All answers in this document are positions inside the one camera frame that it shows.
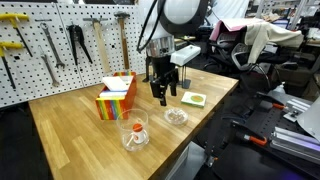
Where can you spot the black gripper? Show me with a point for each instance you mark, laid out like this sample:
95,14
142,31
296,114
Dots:
161,66

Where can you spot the clear glass lid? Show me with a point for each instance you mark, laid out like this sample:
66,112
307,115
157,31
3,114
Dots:
175,116

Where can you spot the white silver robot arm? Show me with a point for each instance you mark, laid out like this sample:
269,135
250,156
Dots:
165,21

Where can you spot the green white card box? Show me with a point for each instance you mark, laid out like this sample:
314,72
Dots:
194,99

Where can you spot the white paper pad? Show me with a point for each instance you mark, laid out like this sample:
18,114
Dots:
115,83

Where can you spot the clear glass jar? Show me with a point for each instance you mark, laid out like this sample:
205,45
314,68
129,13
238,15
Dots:
125,122

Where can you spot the small orange-capped white bottle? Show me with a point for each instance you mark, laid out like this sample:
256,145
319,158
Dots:
138,133

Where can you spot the rainbow striped orange box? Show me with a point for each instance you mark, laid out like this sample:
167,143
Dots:
110,104

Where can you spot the black office chair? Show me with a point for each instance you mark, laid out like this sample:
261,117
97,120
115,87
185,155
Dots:
230,54

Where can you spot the pink cloth on chair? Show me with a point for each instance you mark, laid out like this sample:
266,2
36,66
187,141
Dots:
231,25

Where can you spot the beige cloth on chair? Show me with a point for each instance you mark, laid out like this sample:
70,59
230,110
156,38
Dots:
259,34

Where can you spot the black pliers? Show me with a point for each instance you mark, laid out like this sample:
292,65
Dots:
76,36

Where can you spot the short silver wrench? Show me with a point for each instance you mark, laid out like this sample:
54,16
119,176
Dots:
55,83

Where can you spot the white pegboard panel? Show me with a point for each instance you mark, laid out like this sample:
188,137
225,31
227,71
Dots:
29,72

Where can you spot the long silver wrench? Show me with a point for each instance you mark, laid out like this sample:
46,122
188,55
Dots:
59,63

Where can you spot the silver aluminium extrusion bars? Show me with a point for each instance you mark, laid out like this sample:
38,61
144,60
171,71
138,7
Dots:
302,146

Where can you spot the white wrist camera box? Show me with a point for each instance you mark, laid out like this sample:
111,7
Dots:
184,55

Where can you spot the dark wooden-handle hammer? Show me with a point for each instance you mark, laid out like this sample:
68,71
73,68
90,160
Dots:
121,16

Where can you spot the light wooden-handle hammer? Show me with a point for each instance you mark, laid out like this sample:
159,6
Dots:
100,43

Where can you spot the orange-handled black tool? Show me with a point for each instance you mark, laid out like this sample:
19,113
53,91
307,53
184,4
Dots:
259,140

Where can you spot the lower yellow T-handle key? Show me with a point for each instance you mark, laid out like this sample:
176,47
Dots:
3,46

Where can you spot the yellow t-handle key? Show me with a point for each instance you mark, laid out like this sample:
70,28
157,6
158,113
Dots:
3,46
14,19

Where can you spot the upper yellow T-handle key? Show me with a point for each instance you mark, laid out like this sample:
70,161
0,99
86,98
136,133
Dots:
14,19

